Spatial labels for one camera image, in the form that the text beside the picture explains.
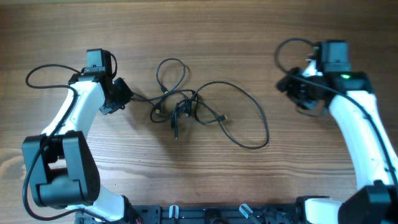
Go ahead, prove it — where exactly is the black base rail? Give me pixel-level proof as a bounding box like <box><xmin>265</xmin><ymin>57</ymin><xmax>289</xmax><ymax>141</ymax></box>
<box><xmin>74</xmin><ymin>203</ymin><xmax>312</xmax><ymax>224</ymax></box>

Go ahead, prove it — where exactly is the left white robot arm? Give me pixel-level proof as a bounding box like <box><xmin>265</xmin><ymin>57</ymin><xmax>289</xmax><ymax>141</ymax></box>
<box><xmin>22</xmin><ymin>73</ymin><xmax>138</xmax><ymax>223</ymax></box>

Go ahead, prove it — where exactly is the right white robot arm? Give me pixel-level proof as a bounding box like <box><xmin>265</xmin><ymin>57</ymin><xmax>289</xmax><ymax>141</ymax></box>
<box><xmin>277</xmin><ymin>65</ymin><xmax>397</xmax><ymax>223</ymax></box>

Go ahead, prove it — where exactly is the thick black cable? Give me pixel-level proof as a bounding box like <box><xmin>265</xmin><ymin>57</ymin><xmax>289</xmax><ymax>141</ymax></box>
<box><xmin>169</xmin><ymin>98</ymin><xmax>195</xmax><ymax>140</ymax></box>

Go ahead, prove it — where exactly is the thin black USB cable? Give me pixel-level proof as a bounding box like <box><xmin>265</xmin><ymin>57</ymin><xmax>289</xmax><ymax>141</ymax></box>
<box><xmin>130</xmin><ymin>81</ymin><xmax>270</xmax><ymax>151</ymax></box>

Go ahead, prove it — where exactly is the short black USB cable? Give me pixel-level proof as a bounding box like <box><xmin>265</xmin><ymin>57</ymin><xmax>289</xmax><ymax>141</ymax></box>
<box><xmin>149</xmin><ymin>57</ymin><xmax>187</xmax><ymax>124</ymax></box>

